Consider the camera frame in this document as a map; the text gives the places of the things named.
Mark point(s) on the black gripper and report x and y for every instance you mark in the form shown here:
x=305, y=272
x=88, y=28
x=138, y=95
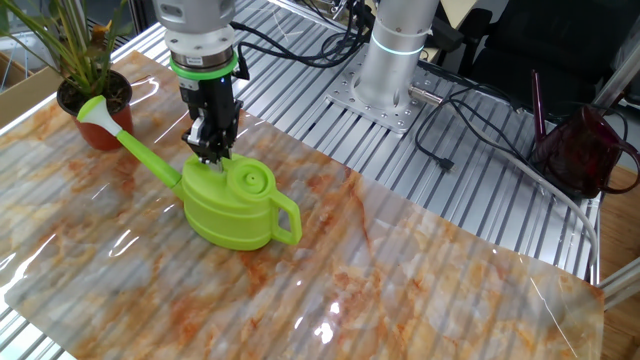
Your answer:
x=215, y=100

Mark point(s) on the green plastic watering can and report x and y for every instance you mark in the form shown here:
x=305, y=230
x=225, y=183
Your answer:
x=225, y=210

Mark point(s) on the green plant in terracotta pot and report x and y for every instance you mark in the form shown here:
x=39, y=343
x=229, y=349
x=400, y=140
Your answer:
x=100, y=135

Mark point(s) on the orange marble pattern mat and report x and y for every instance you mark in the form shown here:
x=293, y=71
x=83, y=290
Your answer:
x=350, y=280

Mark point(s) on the brown cardboard box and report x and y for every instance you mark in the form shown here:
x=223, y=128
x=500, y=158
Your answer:
x=30, y=92

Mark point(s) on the black office chair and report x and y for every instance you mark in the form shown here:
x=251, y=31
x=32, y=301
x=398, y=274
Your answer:
x=550, y=40

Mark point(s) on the dark red transparent watering can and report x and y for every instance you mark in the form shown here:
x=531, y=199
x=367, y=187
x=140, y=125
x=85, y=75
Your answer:
x=575, y=155

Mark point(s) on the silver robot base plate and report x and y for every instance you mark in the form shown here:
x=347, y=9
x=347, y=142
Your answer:
x=380, y=117

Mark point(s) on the aluminium frame post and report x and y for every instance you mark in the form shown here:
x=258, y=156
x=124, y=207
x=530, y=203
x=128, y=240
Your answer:
x=617, y=80
x=620, y=285

